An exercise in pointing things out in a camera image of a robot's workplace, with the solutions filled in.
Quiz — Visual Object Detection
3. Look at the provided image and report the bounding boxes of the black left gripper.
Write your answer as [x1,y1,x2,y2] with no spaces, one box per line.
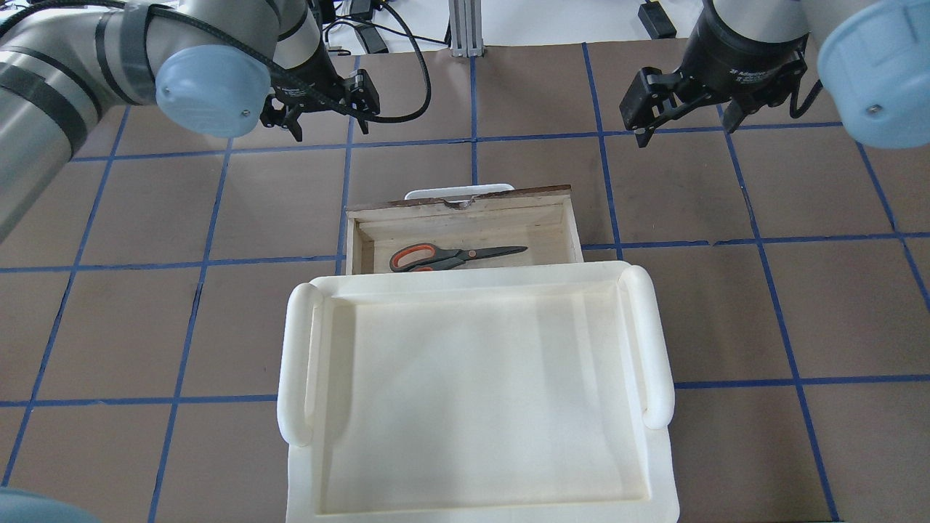
[260,51,381,143]

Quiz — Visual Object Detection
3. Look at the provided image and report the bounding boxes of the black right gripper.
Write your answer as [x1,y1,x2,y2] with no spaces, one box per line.
[619,15,808,148]

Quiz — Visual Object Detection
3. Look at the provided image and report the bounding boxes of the light wooden drawer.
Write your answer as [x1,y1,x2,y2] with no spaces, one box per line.
[344,183,583,275]

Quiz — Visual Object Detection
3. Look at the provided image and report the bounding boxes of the orange grey scissors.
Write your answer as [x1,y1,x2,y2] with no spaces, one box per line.
[389,243,528,272]

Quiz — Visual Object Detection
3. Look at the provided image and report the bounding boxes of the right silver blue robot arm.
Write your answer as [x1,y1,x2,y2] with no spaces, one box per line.
[619,1,929,149]

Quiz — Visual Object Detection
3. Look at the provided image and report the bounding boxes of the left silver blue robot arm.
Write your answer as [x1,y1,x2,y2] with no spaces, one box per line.
[2,1,381,238]

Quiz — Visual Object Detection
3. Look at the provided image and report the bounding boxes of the black power brick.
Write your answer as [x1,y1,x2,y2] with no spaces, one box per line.
[355,25,389,55]

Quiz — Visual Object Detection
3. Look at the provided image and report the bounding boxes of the black power adapter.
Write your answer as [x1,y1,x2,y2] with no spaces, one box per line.
[637,1,677,40]

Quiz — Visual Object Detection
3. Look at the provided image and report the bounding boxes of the cream plastic tray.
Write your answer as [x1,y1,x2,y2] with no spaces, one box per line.
[277,261,680,522]

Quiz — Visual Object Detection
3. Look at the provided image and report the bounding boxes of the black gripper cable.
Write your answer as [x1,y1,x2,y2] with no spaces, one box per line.
[145,0,434,124]

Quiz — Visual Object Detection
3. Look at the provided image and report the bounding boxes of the aluminium frame post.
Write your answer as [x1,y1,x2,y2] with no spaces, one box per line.
[448,0,485,57]

